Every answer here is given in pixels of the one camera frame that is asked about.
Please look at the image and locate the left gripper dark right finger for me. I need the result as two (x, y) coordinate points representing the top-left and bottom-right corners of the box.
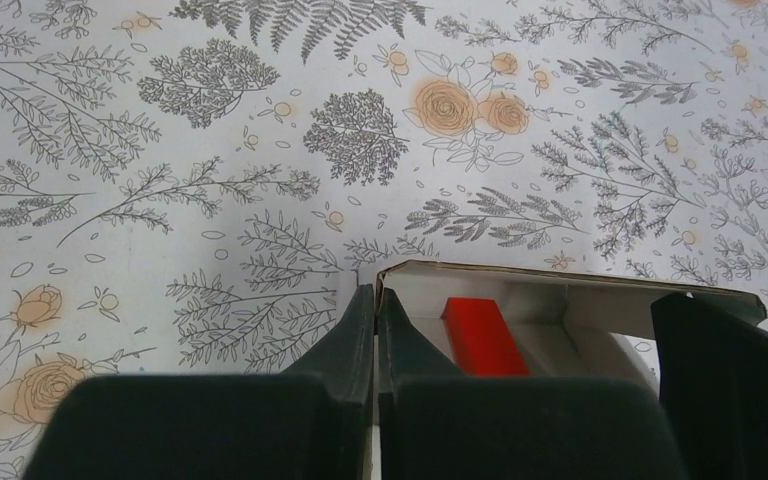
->
(377, 289), (687, 479)

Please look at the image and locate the red rectangular block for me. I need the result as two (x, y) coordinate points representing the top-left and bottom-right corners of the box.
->
(443, 297), (530, 377)

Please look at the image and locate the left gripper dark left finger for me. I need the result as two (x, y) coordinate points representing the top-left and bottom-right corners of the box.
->
(24, 285), (374, 479)

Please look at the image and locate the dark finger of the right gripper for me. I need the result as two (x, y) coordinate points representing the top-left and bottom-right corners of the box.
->
(651, 294), (768, 479)

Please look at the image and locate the floral patterned table cloth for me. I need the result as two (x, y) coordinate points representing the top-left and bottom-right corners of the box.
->
(0, 1), (768, 479)

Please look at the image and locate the white cardboard paper box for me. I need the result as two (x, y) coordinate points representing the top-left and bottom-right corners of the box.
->
(357, 259), (768, 395)

